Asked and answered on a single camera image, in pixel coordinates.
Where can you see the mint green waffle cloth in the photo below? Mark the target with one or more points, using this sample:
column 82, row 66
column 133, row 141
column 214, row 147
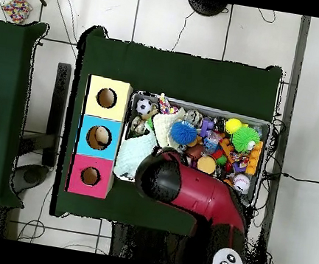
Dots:
column 133, row 154

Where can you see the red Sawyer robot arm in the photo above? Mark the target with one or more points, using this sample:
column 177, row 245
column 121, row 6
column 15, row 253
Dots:
column 200, row 192

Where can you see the wooden box with three holes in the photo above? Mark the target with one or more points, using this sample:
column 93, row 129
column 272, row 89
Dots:
column 99, row 152

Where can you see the cream waffle cloth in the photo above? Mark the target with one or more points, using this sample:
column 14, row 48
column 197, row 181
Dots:
column 163, row 128

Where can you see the blue fuzzy ball with eyes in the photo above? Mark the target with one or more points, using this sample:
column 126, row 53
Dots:
column 183, row 132

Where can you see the multicolour patterned cloth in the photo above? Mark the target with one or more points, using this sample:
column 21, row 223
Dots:
column 166, row 107

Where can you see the black and white soccer ball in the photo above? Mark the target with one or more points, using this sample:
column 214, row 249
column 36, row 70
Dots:
column 144, row 106

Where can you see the brown toy football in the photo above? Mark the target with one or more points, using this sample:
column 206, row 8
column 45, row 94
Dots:
column 194, row 152

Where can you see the crushed clear plastic bottle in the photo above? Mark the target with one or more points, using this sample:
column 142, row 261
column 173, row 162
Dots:
column 212, row 143

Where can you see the dark green table cloth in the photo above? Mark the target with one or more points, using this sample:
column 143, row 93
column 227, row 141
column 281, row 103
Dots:
column 180, row 75

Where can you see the yellow tennis ball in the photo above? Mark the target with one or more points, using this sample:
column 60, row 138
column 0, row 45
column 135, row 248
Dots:
column 233, row 125

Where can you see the green fuzzy ball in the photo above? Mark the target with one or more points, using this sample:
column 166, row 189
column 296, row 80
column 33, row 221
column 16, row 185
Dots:
column 246, row 138

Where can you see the white baseball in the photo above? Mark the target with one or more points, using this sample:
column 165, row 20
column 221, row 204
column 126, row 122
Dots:
column 241, row 183

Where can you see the black round stand base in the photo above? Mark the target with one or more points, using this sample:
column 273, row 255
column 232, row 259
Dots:
column 207, row 7

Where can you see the dark green side table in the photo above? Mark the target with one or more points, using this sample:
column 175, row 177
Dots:
column 2, row 68

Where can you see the colourful bean bag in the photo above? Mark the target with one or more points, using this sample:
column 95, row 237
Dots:
column 17, row 8

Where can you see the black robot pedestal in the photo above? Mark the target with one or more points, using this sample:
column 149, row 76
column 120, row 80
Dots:
column 136, row 241

